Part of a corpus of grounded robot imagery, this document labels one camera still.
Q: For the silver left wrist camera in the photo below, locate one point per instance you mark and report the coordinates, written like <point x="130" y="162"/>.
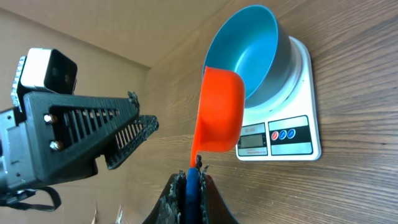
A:
<point x="44" y="70"/>

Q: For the orange scoop with blue handle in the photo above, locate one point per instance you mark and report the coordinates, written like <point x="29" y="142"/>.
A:
<point x="218" y="126"/>

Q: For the blue metal bowl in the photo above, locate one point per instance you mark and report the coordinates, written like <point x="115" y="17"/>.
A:
<point x="254" y="45"/>

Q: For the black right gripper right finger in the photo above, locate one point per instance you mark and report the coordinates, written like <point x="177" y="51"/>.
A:
<point x="213" y="208"/>

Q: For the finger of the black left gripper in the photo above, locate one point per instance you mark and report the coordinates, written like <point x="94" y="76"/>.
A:
<point x="128" y="139"/>

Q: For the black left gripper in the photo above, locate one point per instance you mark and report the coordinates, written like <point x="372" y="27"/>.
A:
<point x="66" y="132"/>

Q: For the white digital kitchen scale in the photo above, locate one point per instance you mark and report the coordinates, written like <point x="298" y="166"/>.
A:
<point x="284" y="128"/>

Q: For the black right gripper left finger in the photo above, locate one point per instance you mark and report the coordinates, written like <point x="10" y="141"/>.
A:
<point x="168" y="209"/>

